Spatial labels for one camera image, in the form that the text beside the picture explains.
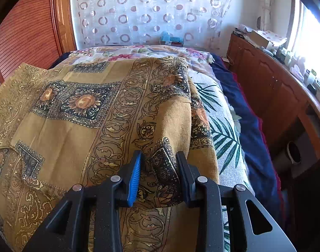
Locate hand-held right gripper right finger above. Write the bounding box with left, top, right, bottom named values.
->
left=176, top=151, right=297, bottom=252

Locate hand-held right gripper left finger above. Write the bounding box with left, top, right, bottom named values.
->
left=23, top=150, right=143, bottom=252

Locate golden paisley patterned shirt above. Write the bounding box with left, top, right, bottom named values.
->
left=0, top=56, right=221, bottom=252

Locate leaf print bed sheet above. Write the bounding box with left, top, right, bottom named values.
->
left=187, top=70, right=251, bottom=252

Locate navy blue blanket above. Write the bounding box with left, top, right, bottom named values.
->
left=210, top=54, right=284, bottom=216

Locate grey round bin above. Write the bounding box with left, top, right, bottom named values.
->
left=273, top=140, right=303, bottom=172

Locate floral blanket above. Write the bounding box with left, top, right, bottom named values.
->
left=61, top=45, right=218, bottom=71

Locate long wooden cabinet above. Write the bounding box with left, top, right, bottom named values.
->
left=227, top=33, right=320, bottom=179

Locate open cardboard box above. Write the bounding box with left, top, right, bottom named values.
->
left=250, top=30, right=273, bottom=49

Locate stack of papers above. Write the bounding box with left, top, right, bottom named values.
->
left=233, top=25, right=253, bottom=39

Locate white bottle with green cap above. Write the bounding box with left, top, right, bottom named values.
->
left=306, top=70, right=318, bottom=85

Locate sheer circle pattern curtain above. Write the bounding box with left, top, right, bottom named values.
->
left=71, top=0, right=234, bottom=50

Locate cardboard box with cloth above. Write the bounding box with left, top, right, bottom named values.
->
left=260, top=30, right=288, bottom=45

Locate wooden louvred wardrobe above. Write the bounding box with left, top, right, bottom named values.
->
left=0, top=0, right=78, bottom=92

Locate wooden framed window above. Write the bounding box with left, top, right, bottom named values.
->
left=288, top=0, right=320, bottom=84

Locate pale floral window curtain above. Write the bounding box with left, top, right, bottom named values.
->
left=257, top=0, right=278, bottom=32

